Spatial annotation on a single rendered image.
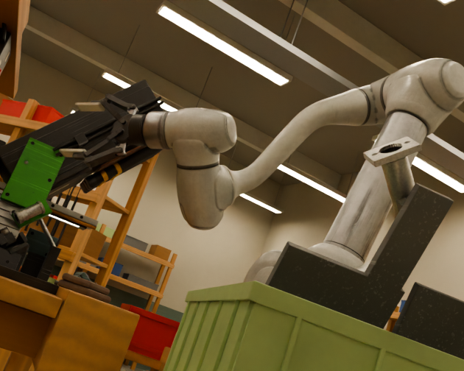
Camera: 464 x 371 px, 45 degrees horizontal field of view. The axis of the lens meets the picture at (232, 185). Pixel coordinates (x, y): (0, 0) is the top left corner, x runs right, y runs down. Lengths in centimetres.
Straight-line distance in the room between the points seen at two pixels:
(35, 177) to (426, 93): 108
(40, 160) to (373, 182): 96
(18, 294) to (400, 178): 69
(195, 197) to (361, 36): 518
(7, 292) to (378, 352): 69
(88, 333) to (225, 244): 1077
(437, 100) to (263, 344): 98
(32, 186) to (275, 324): 126
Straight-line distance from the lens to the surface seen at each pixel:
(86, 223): 183
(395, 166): 65
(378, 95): 152
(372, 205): 128
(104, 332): 108
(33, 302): 106
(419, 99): 139
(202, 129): 125
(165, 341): 171
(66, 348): 107
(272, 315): 52
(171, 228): 1134
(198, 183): 129
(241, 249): 1198
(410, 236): 65
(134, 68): 936
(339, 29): 619
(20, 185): 170
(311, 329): 53
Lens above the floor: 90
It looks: 15 degrees up
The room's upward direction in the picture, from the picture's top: 20 degrees clockwise
